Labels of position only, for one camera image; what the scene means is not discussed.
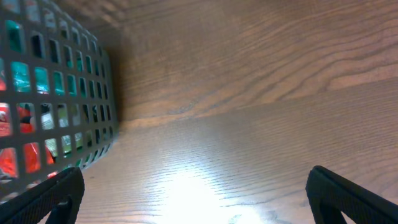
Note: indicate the green Nescafe coffee bag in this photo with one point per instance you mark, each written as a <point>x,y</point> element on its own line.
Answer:
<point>38,79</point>

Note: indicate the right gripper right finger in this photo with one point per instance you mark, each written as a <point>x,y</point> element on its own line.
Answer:
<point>331,197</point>

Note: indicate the grey plastic basket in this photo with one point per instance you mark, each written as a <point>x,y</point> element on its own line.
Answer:
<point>23,164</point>

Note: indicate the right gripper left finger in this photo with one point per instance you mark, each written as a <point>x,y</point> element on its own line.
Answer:
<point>57,198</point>

